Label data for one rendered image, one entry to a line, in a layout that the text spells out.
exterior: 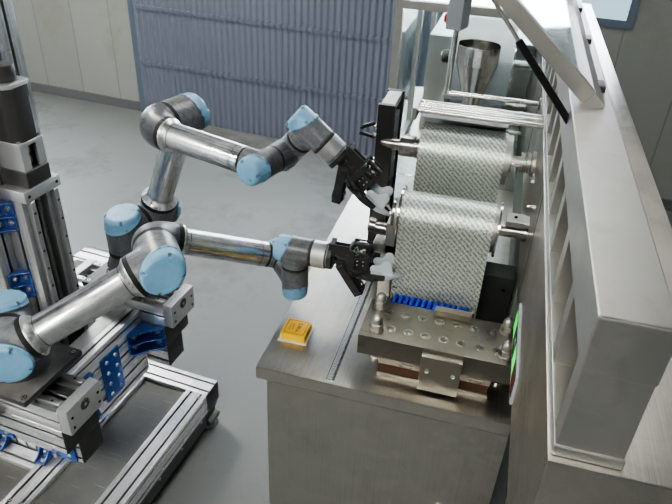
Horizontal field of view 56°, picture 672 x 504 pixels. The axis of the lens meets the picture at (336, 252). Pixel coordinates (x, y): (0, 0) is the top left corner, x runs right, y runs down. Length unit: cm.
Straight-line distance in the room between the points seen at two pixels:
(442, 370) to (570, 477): 78
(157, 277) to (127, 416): 108
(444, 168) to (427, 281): 33
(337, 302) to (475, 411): 54
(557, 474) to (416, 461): 95
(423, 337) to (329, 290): 45
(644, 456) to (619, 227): 29
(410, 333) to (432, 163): 49
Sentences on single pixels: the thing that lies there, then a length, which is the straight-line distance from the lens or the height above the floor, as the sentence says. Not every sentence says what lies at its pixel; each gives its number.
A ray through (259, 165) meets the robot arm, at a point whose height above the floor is 139.
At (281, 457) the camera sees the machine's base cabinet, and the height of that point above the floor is 57.
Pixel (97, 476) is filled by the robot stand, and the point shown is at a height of 21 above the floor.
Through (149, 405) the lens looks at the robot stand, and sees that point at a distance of 261.
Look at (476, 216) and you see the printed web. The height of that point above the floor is 130.
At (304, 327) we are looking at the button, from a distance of 177.
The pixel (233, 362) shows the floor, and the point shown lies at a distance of 304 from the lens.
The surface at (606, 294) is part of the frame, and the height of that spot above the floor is 165.
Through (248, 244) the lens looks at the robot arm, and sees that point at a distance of 182.
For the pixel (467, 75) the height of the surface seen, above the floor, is 144.
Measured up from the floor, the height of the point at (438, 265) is 115.
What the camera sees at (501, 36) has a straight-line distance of 249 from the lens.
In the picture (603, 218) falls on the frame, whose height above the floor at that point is 165.
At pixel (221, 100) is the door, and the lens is 550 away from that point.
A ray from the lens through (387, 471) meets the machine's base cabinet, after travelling 183.
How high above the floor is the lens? 205
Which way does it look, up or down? 33 degrees down
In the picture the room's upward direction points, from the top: 3 degrees clockwise
